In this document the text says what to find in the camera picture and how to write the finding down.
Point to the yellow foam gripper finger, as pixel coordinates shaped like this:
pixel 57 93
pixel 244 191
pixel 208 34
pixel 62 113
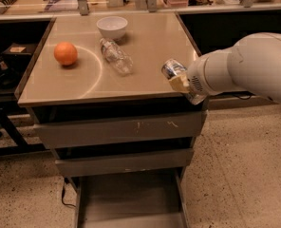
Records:
pixel 180 83

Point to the silver redbull can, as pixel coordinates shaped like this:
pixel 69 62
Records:
pixel 172 68

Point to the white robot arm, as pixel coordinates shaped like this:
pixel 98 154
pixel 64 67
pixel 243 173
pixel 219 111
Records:
pixel 252 64

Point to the grey top drawer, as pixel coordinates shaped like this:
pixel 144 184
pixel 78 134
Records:
pixel 121 130

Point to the grey drawer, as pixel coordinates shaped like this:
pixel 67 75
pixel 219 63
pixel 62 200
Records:
pixel 121 130
pixel 125 163
pixel 148 199

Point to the grey middle drawer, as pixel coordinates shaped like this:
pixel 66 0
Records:
pixel 125 163

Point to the grey drawer cabinet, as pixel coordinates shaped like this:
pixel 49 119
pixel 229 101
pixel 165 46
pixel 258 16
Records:
pixel 91 89

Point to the grey bottom drawer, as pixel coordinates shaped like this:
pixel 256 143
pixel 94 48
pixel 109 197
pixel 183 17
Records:
pixel 148 199

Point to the clear plastic water bottle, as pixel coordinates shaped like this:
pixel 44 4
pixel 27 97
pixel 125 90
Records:
pixel 116 56

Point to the white bowl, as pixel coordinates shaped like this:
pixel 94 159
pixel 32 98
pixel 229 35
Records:
pixel 112 27

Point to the orange fruit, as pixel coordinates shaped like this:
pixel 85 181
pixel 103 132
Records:
pixel 65 53

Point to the black box with label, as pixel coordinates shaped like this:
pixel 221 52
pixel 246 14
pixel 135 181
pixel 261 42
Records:
pixel 19 53

